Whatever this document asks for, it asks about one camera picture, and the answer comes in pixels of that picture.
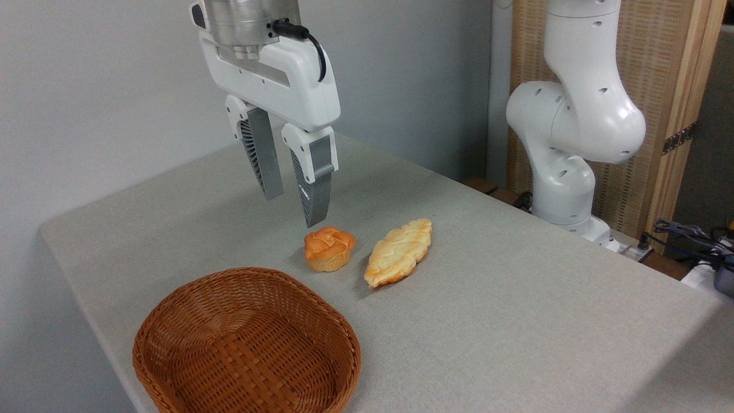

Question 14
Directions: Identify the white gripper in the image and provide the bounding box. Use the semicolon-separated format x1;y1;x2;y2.
198;30;341;229

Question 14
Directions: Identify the round orange bread bun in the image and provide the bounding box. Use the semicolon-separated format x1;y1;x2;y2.
304;227;357;272

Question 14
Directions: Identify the long braided bread loaf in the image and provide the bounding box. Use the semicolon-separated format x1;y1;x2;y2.
364;218;433;289

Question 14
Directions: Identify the brown woven wicker basket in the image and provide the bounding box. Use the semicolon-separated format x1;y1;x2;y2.
132;267;362;413

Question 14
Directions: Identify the white vertical pipe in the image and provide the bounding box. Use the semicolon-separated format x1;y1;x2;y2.
486;0;514;185

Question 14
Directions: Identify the black metal screen hinge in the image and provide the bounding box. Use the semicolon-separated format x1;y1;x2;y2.
662;122;698;155

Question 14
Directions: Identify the white power strip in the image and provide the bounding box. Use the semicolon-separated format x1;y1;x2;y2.
680;259;734;300

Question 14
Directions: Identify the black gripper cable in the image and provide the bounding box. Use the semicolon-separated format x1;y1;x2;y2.
272;19;328;83

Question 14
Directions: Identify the blue grey cable bundle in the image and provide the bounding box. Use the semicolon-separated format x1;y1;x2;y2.
653;219;734;266

